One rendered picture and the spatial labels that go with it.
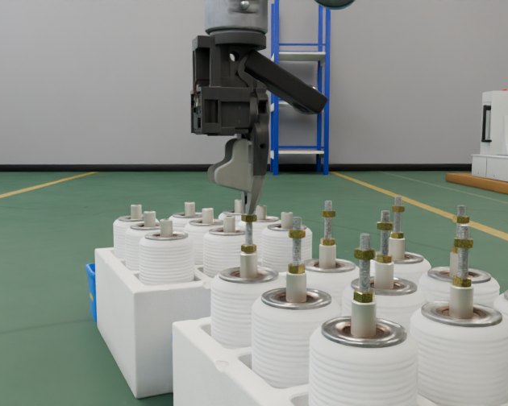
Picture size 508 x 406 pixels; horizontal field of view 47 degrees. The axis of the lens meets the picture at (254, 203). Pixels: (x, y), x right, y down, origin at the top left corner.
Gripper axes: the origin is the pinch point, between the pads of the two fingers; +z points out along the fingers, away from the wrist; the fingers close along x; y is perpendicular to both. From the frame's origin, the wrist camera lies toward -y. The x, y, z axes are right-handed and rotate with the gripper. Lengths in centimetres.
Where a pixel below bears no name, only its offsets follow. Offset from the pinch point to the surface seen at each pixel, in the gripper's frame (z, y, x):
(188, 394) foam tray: 23.8, 8.6, -0.2
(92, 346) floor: 34, 20, -50
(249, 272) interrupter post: 8.5, 0.9, 1.0
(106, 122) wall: -25, -3, -649
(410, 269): 9.8, -22.0, 0.2
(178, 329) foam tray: 16.5, 9.1, -3.7
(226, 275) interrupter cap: 9.0, 3.6, 0.1
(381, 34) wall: -128, -322, -568
